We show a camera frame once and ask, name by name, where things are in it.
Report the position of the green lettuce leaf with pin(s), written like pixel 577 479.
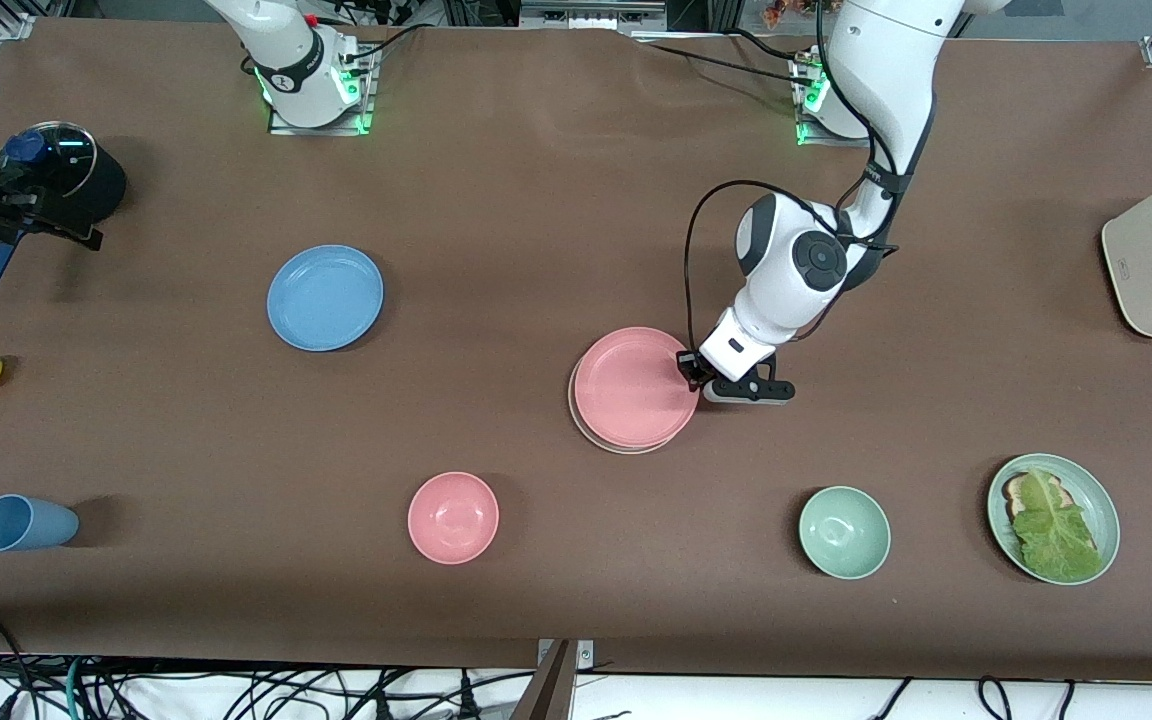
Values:
pixel 1056 540

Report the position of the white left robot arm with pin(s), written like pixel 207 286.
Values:
pixel 886 80

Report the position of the colourful flower bunch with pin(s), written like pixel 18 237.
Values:
pixel 796 10

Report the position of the toasted bread slice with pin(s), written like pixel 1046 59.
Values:
pixel 1013 495

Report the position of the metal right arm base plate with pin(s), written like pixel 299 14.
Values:
pixel 321 128

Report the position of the blue plate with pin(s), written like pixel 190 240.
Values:
pixel 325 298

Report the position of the green bowl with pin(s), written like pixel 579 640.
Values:
pixel 844 532

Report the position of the green plate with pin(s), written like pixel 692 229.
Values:
pixel 1096 495

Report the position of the pink bowl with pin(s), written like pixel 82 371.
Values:
pixel 453 517

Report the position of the grey metal bracket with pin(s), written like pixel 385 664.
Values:
pixel 591 12

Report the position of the small silver bracket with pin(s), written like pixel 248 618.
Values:
pixel 586 652

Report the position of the glass lid blue knob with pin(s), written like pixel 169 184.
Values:
pixel 71 150

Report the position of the beige plate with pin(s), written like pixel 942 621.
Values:
pixel 589 436

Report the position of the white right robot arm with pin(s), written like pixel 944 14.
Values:
pixel 286 60

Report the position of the dark blue saucepan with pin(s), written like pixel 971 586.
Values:
pixel 108 185

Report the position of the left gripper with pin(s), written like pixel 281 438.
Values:
pixel 688 366

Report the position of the pink plate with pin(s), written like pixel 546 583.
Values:
pixel 636 388

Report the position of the blue cup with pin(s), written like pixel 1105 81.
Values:
pixel 21 522

